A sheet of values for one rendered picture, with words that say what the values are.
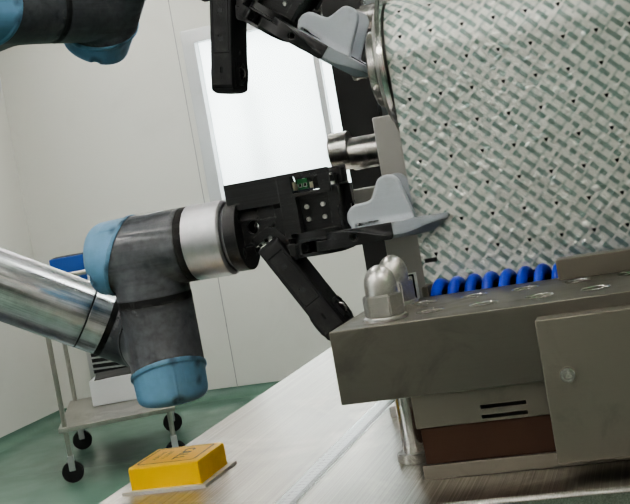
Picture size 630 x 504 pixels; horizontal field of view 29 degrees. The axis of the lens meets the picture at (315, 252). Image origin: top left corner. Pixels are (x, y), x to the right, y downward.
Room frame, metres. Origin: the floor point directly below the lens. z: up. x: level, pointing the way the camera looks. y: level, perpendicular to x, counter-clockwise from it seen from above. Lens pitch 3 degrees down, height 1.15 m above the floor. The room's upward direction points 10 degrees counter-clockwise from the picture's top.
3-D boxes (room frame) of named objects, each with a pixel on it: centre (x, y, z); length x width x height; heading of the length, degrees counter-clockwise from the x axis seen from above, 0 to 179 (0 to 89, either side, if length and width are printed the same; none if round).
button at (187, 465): (1.11, 0.16, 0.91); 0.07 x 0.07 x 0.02; 74
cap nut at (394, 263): (1.07, -0.07, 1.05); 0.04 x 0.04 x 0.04
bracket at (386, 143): (1.24, -0.08, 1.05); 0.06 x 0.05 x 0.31; 74
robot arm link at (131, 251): (1.21, 0.17, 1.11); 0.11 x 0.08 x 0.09; 74
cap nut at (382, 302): (0.98, -0.05, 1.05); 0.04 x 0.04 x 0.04
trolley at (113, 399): (5.90, 1.08, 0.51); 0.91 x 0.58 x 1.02; 8
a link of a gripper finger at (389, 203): (1.12, -0.08, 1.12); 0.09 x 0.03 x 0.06; 72
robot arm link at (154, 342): (1.23, 0.17, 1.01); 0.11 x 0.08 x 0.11; 15
